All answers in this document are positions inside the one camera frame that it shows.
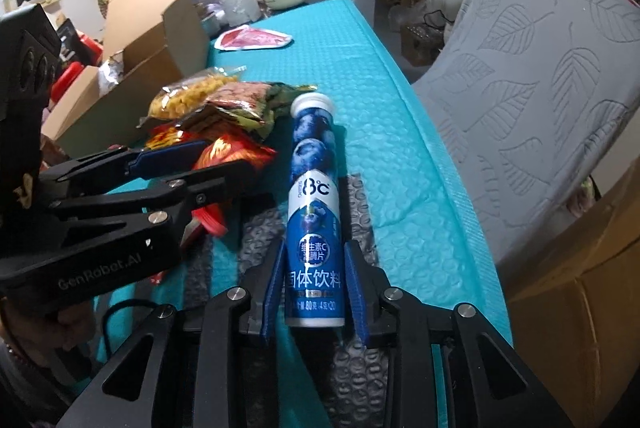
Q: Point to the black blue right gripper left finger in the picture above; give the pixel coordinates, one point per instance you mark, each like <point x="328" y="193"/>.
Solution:
<point x="210" y="366"/>

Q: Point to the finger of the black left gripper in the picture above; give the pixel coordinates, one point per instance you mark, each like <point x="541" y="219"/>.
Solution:
<point x="144" y="213"/>

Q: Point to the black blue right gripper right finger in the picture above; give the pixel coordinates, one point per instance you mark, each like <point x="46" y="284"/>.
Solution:
<point x="447" y="364"/>

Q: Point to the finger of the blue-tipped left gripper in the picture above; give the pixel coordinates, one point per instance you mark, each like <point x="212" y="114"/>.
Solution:
<point x="100" y="173"/>

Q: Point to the red shiny snack bag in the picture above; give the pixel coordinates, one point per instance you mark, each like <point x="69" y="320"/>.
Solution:
<point x="225" y="143"/>

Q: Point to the blue effervescent tablet tube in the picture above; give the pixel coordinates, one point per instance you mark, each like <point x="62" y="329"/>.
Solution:
<point x="314" y="291"/>

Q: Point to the yellow waffle snack bag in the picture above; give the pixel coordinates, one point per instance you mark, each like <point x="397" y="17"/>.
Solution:
<point x="176" y="102"/>

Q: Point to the white snack bag in box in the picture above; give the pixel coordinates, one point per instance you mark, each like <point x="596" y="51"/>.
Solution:
<point x="111" y="72"/>

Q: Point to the peanut snack bag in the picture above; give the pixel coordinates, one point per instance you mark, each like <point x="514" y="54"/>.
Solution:
<point x="252" y="105"/>

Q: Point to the open cardboard box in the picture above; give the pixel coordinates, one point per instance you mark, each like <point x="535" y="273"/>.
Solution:
<point x="161" y="42"/>

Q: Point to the pink white flat pouch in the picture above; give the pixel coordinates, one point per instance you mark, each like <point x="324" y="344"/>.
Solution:
<point x="250" y="38"/>

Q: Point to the grey leaf-pattern chair near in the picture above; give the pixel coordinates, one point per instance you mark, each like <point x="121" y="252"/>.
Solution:
<point x="528" y="96"/>

